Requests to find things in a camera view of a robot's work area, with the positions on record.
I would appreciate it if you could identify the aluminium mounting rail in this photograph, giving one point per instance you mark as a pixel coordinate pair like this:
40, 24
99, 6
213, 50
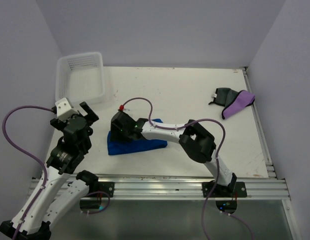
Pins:
132, 187

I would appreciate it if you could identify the purple towel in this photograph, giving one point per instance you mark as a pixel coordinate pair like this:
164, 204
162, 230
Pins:
242, 100

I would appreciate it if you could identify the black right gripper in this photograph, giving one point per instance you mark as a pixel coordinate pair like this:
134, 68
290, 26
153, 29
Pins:
114, 131

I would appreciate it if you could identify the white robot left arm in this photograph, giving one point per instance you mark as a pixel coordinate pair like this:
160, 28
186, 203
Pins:
43, 208

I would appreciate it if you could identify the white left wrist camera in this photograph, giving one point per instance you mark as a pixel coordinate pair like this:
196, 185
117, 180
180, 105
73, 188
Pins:
64, 109

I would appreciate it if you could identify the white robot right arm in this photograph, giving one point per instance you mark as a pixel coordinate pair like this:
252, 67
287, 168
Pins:
197, 142

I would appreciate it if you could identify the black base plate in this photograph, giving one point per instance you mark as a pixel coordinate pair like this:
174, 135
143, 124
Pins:
103, 188
215, 190

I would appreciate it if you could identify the grey towel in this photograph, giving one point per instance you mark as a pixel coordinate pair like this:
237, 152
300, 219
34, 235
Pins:
223, 96

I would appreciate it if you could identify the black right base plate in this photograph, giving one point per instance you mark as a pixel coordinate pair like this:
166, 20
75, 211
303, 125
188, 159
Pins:
215, 190

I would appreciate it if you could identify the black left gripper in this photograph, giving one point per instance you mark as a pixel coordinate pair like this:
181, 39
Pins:
91, 116

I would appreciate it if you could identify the blue towel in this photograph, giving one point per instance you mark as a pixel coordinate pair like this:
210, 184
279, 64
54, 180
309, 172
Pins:
119, 145

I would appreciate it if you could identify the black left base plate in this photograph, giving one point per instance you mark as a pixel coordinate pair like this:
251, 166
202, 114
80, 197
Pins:
103, 188

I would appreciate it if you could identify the white plastic basket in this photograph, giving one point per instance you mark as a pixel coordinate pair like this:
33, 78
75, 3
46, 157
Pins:
80, 78

